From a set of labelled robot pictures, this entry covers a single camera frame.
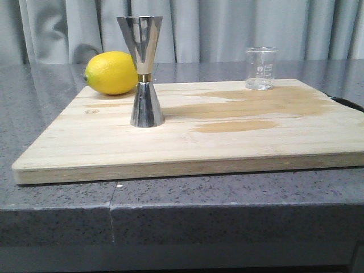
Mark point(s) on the small glass beaker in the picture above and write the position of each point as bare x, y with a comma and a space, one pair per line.
261, 66

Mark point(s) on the silver double jigger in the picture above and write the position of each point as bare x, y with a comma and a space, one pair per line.
141, 35

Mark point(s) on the wooden cutting board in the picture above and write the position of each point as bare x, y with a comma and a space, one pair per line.
209, 127

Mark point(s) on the yellow lemon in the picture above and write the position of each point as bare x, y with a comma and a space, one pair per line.
111, 73

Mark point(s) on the grey curtain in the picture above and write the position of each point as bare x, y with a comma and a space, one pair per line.
60, 32

